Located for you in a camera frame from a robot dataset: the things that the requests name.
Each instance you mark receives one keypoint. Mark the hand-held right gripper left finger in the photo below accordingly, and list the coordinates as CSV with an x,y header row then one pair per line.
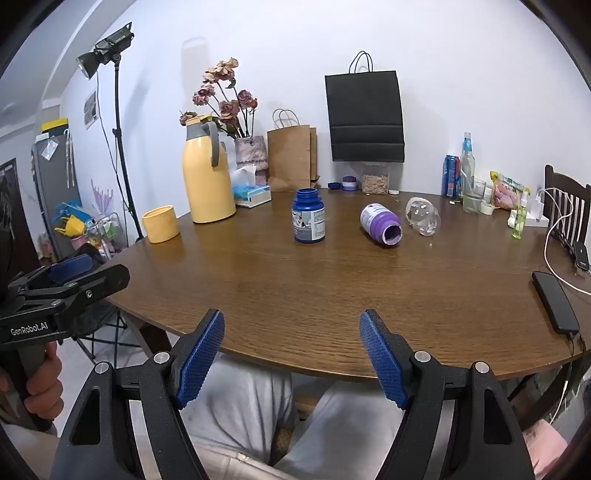
x,y
199,364

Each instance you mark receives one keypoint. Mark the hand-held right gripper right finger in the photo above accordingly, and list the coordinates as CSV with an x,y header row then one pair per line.
x,y
384,364

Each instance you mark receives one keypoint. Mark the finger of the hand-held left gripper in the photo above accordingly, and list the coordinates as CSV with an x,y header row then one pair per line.
x,y
99,281
71,268

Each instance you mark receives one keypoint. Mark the clear glass cup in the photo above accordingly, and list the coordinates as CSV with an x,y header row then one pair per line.
x,y
422,216

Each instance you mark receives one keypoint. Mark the yellow cup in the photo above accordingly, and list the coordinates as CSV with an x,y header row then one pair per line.
x,y
160,226

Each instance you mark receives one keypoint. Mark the person's left hand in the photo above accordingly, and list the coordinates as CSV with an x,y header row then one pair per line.
x,y
47,390

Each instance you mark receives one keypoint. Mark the cart with colourful items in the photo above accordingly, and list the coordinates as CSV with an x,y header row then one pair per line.
x,y
87,230

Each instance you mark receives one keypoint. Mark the person's grey pants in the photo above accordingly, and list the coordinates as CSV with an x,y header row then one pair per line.
x,y
240,415

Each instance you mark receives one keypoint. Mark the grey refrigerator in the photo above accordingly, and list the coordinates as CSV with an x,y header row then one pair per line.
x,y
53,184

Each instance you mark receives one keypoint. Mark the black light stand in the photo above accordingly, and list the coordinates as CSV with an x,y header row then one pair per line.
x,y
121,138

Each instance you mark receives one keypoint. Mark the purple plastic bottle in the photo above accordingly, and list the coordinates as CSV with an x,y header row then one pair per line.
x,y
377,222

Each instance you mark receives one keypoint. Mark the yellow box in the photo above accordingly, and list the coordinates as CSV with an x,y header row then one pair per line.
x,y
54,124

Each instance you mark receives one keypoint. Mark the yellow thermos jug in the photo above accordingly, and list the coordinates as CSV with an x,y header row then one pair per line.
x,y
205,180

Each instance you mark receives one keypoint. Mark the blue plastic bottle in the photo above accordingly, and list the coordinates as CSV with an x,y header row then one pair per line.
x,y
308,217

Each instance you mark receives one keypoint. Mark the tissue box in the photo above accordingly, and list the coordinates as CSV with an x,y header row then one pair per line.
x,y
251,194

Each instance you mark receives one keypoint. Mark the black smartphone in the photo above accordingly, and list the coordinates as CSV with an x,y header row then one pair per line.
x,y
555,302

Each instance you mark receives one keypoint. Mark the clear jar of cereal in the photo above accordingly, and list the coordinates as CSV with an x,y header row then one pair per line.
x,y
375,182

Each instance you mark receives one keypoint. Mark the pink cloth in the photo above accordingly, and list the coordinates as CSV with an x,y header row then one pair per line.
x,y
547,447

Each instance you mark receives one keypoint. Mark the white tape roll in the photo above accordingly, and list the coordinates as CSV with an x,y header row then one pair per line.
x,y
486,208

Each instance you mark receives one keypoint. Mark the drinking glass with water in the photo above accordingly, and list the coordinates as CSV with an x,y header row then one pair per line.
x,y
473,198

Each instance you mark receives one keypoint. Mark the green spray bottle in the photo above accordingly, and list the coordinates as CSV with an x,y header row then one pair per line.
x,y
519,221

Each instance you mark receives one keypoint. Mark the blue drink can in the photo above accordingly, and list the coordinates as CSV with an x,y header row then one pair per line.
x,y
450,177

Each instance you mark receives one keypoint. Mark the pink vase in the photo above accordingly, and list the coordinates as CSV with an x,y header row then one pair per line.
x,y
251,152

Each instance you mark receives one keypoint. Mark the pink snack bag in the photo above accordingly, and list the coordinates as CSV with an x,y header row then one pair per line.
x,y
507,191

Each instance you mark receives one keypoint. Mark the white power strip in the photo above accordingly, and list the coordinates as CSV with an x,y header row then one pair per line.
x,y
538,217

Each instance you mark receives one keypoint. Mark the dried pink flowers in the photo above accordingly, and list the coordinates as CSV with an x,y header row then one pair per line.
x,y
228,108

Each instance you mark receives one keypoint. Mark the tall glass bottle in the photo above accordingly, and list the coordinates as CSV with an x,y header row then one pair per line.
x,y
467,161

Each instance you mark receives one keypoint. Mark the small black device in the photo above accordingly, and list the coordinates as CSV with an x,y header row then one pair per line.
x,y
581,256

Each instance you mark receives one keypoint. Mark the studio light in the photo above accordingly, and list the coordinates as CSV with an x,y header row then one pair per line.
x,y
108,46

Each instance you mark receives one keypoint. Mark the brown paper bag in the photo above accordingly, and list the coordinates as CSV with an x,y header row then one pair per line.
x,y
291,157

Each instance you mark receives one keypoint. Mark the black paper bag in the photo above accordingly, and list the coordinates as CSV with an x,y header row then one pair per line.
x,y
364,115

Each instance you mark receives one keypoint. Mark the dark wooden chair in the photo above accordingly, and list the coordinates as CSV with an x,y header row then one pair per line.
x,y
568,194

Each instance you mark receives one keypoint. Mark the wall panel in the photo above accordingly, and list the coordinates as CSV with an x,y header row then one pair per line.
x,y
91,108

